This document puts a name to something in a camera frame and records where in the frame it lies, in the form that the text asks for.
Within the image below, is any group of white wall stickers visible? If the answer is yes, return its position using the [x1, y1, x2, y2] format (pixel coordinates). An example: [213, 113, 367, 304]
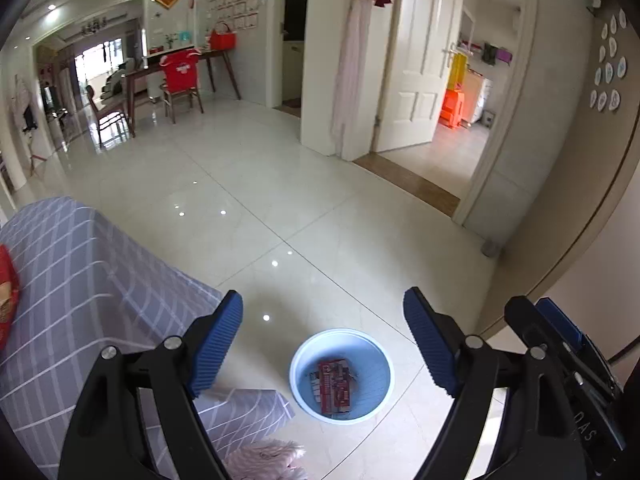
[587, 9, 628, 112]

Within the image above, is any red pillow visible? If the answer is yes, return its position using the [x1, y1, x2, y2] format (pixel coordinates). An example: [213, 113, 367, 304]
[0, 245, 22, 348]

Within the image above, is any orange plastic stool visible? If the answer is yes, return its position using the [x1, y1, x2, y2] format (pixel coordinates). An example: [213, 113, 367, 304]
[438, 87, 465, 128]

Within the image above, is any yellow bag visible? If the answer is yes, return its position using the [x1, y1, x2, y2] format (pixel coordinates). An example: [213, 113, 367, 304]
[449, 55, 468, 92]

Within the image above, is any black cable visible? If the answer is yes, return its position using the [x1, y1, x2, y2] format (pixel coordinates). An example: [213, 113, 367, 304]
[607, 310, 640, 363]

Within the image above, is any red printed packet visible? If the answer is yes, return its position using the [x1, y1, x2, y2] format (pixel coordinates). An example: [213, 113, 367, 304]
[309, 357, 357, 415]

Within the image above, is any pale pink curtain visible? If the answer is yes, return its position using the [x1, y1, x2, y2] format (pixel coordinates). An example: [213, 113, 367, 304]
[331, 0, 376, 153]

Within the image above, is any light blue waste bin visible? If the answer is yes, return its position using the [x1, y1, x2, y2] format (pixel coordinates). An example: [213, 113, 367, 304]
[290, 328, 396, 423]

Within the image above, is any wooden chair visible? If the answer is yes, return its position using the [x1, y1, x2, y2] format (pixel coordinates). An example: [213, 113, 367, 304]
[159, 50, 205, 125]
[85, 85, 132, 148]

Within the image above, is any dark wooden table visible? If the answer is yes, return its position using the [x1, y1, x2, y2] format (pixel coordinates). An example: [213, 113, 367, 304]
[122, 50, 242, 138]

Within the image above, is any pink fuzzy cloth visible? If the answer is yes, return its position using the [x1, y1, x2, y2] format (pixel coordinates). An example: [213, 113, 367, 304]
[225, 439, 307, 480]

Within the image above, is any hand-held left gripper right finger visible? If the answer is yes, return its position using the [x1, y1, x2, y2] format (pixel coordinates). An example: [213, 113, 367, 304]
[403, 287, 592, 480]

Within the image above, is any white panel door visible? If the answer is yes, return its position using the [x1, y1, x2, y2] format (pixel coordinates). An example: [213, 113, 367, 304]
[375, 0, 468, 153]

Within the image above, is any red shirt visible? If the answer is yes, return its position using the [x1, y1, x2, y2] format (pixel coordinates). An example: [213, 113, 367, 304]
[161, 51, 200, 95]

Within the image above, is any red basket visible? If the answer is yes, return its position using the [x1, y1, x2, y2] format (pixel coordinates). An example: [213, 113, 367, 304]
[209, 22, 237, 52]

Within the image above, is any grey checked bed blanket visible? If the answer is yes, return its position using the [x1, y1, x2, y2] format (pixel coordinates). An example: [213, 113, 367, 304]
[0, 196, 296, 480]

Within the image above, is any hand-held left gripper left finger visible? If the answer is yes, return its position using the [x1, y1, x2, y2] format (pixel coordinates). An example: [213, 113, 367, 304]
[57, 290, 244, 480]

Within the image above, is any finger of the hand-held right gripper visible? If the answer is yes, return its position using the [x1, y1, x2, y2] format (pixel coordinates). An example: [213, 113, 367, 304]
[504, 296, 585, 361]

